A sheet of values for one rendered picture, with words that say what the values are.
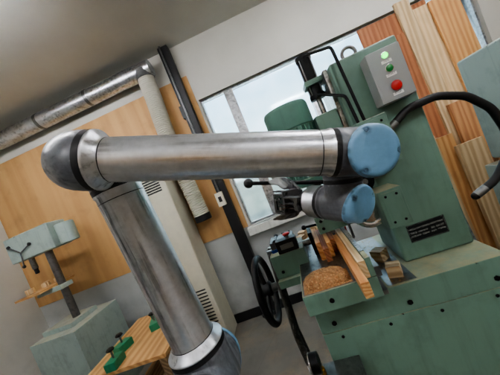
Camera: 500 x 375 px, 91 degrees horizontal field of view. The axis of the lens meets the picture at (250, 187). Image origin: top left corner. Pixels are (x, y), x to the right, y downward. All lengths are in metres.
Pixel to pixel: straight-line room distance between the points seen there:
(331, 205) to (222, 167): 0.29
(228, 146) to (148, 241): 0.32
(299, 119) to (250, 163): 0.53
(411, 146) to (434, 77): 1.74
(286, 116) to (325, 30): 1.82
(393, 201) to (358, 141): 0.45
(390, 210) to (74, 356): 2.46
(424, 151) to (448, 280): 0.40
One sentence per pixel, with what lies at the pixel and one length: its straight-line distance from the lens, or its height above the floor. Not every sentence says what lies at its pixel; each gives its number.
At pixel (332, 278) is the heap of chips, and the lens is 0.78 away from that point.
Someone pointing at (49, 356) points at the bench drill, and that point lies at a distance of 2.82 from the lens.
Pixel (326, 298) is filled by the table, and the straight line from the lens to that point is 0.78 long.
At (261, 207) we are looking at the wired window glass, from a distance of 2.44.
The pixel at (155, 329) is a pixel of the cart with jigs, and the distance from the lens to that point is 2.14.
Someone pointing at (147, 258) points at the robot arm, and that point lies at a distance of 0.64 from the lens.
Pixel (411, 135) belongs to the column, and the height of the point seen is 1.20.
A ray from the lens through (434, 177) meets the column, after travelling 1.00.
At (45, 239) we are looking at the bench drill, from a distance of 2.67.
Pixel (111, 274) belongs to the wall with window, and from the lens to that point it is 3.03.
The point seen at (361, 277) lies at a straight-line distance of 0.70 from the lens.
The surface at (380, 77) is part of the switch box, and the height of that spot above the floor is 1.40.
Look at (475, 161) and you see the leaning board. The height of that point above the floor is 0.76.
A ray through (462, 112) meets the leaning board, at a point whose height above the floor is 1.12.
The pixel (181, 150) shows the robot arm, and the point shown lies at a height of 1.36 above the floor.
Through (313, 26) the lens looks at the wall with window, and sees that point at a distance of 2.69.
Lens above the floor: 1.26
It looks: 2 degrees down
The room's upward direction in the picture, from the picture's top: 22 degrees counter-clockwise
